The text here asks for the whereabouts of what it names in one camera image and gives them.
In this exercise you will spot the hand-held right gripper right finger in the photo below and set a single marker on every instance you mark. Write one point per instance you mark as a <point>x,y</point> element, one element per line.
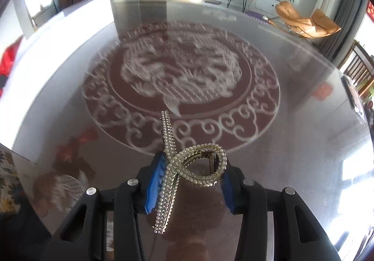
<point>229,194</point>

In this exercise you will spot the wooden chair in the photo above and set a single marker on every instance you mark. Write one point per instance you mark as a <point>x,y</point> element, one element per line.
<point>359,68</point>

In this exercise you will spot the white board panel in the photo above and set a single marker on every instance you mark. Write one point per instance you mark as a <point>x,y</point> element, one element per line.
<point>58,39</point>

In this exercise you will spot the purple floor mat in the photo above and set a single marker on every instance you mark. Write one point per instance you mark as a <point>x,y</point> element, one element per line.
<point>257,14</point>

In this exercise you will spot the grey curtain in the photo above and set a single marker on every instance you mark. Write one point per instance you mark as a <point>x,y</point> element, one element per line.
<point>350,30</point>

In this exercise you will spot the floral patterned fabric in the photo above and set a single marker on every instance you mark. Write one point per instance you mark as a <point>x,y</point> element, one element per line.
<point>8,179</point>

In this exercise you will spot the black remote control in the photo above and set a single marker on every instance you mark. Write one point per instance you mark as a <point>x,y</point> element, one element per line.
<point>355,97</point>

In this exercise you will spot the red wall hanging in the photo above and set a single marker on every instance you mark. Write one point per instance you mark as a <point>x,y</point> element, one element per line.
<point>370,11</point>

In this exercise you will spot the orange lounge chair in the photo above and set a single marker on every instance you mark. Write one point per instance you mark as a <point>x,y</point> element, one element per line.
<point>318,24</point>

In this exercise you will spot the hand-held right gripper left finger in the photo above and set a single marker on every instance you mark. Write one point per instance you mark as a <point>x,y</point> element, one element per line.
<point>153,188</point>

